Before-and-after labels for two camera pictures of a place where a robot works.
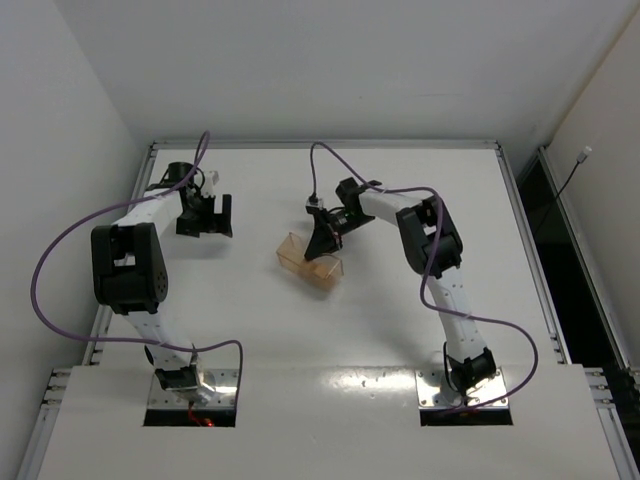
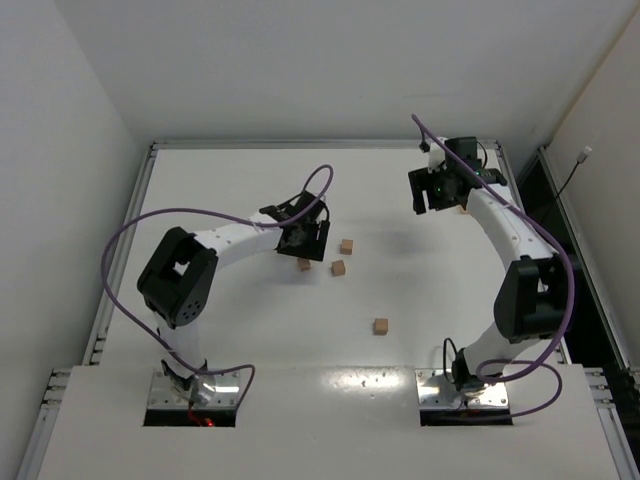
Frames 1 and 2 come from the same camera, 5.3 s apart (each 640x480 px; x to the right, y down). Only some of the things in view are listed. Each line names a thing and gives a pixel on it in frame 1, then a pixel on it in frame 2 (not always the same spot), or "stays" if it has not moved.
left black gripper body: x=201 y=216 to x=304 y=249
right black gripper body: x=325 y=226 to x=425 y=185
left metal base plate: x=223 y=383 stays
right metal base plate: x=434 y=392 stays
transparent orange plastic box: x=323 y=272 to x=460 y=209
